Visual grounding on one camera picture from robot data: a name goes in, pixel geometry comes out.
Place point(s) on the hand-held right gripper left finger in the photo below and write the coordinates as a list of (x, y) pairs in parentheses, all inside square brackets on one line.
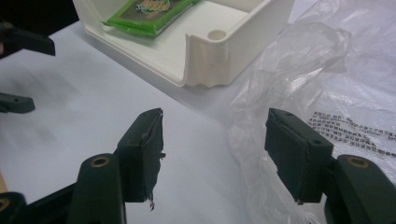
[(141, 161)]

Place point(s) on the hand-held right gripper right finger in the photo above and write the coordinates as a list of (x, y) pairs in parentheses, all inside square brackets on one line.
[(299, 161)]

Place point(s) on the clear plastic bag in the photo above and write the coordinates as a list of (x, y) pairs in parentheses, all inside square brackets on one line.
[(311, 62)]

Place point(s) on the green snack packet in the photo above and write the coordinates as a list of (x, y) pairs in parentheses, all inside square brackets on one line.
[(141, 18)]

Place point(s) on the white plastic box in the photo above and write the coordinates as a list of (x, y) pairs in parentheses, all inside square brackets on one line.
[(174, 46)]

